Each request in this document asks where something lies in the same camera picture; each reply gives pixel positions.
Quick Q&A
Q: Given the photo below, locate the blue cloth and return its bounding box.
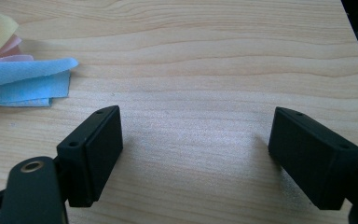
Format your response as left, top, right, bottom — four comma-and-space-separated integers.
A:
0, 57, 79, 108

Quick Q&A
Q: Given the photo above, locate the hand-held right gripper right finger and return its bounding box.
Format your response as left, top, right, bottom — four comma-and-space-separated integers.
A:
268, 106, 358, 211

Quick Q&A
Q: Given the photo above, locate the pale pink cloth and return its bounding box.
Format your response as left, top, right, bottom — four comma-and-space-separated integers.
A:
0, 54, 34, 63

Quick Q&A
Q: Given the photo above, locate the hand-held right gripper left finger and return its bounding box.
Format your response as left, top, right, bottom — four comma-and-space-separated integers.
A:
56, 105, 124, 208

